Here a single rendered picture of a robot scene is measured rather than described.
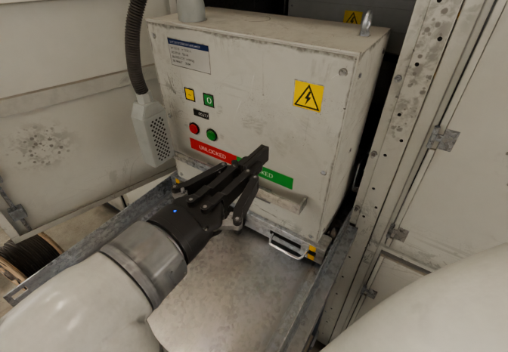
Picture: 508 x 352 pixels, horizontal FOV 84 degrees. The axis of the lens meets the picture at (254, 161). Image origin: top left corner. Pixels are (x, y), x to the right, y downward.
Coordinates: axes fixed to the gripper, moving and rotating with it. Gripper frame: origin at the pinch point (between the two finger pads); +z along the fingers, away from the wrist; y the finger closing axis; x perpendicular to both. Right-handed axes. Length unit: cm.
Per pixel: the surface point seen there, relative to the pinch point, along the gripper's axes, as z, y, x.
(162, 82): 13.4, -36.9, 1.9
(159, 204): 5, -41, -38
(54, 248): -14, -116, -95
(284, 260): 9.7, 3.2, -38.3
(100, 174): -1, -60, -29
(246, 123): 13.5, -11.1, -2.3
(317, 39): 18.8, 1.2, 16.1
